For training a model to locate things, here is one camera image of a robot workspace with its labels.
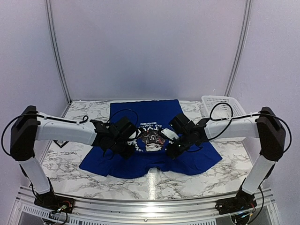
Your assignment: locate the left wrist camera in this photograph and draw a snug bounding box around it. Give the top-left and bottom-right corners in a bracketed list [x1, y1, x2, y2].
[127, 129, 141, 145]

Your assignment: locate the aluminium front rail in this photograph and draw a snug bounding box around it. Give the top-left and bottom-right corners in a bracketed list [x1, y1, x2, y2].
[14, 185, 276, 225]

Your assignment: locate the right aluminium corner post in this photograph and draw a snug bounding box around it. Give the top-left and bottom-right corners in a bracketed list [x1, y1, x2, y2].
[224, 0, 253, 97]

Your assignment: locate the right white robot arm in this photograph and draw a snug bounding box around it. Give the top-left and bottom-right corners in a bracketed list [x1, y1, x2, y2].
[160, 106, 292, 210]

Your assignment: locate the blue printed t-shirt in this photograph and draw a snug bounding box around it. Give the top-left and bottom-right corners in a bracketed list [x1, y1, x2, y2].
[79, 100, 222, 179]

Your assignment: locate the left aluminium corner post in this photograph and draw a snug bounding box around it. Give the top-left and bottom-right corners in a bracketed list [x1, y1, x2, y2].
[45, 0, 72, 105]

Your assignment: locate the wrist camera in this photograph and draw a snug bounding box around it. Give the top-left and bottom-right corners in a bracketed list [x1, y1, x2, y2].
[159, 128, 179, 142]
[127, 129, 141, 145]

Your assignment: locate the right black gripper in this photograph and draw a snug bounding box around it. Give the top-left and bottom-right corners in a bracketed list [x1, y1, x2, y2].
[165, 132, 193, 160]

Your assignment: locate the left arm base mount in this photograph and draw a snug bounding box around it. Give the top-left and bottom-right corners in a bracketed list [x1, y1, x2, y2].
[34, 191, 75, 213]

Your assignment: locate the white plastic basket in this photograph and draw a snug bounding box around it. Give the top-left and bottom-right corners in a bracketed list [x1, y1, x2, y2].
[202, 95, 258, 141]

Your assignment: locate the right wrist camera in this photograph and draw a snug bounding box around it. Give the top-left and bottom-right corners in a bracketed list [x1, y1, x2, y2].
[159, 128, 179, 142]

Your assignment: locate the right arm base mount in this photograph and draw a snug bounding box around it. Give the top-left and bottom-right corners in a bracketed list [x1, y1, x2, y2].
[215, 195, 257, 215]

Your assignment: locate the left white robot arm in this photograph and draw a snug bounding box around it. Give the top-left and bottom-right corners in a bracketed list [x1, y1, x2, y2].
[4, 105, 141, 209]

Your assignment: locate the aluminium corner post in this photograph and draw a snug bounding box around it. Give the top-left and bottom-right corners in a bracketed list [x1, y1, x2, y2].
[224, 0, 253, 97]
[45, 0, 72, 105]

